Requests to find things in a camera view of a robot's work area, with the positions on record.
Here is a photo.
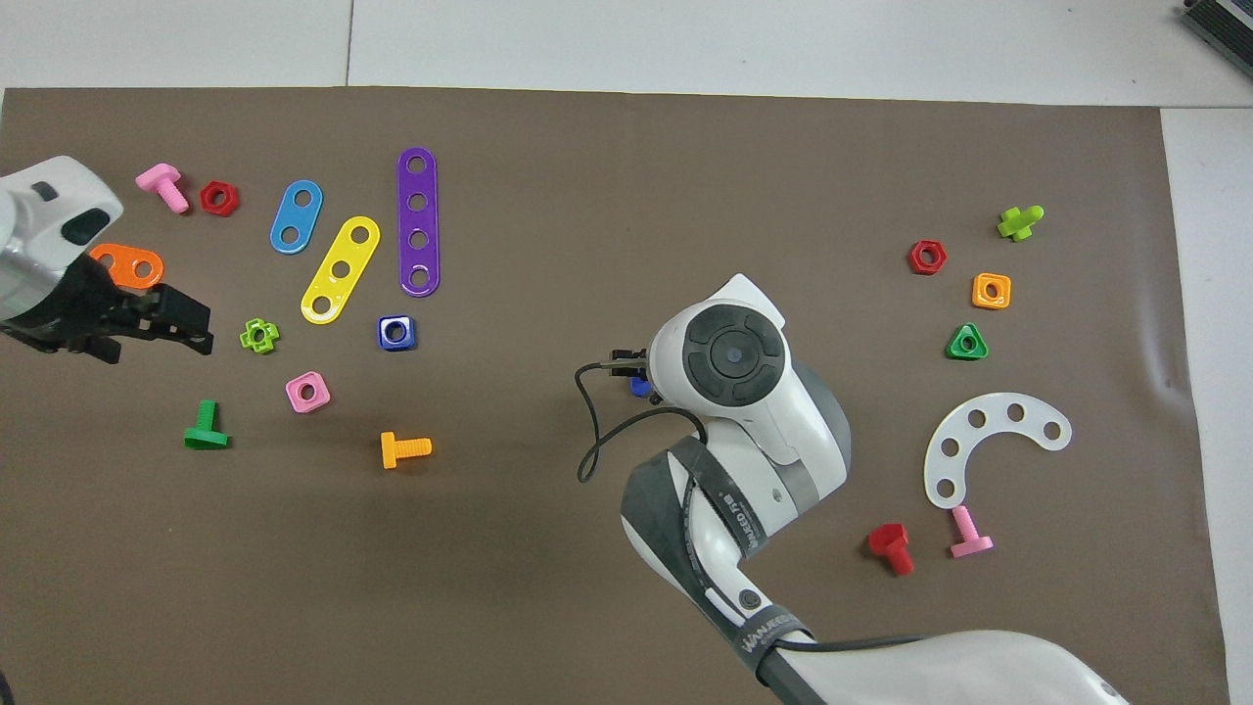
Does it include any blue two-hole plastic plate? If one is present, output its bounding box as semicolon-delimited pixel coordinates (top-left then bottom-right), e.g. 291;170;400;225
269;179;324;256

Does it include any yellow three-hole plastic plate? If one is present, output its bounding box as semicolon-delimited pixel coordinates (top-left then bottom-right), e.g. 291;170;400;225
300;215;382;325

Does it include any dark green plastic bolt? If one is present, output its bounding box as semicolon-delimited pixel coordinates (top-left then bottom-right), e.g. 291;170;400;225
183;399;231;451

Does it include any grey ribbed metal device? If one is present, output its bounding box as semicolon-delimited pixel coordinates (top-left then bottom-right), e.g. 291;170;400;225
1178;0;1253;56

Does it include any lime green cross-head bolt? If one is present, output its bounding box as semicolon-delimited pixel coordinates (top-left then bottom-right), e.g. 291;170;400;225
997;205;1045;243

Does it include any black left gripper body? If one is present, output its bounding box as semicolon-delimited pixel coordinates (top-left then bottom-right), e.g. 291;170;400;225
0;257;158;366

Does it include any purple four-hole plastic plate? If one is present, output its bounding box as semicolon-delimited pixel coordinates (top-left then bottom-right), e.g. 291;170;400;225
396;147;442;298

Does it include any pink square plastic nut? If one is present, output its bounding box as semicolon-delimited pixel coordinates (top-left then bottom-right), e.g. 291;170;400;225
285;371;332;415

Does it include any orange heart-shaped plastic plate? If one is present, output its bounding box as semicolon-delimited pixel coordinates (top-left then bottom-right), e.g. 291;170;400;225
88;243;165;292

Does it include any orange plastic bolt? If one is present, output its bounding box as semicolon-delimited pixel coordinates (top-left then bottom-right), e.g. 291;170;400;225
380;431;434;470

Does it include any red plastic bolt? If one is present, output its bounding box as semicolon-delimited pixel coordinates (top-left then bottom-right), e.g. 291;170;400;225
867;522;916;577

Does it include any brown table mat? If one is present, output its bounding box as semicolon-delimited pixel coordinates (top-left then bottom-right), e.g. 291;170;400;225
0;86;1232;705

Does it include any pink plastic bolt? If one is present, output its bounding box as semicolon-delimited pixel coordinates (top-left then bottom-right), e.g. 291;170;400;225
134;163;191;215
949;504;995;560

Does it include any white curved five-hole plate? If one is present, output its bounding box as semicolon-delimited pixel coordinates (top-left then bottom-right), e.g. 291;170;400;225
923;392;1074;510

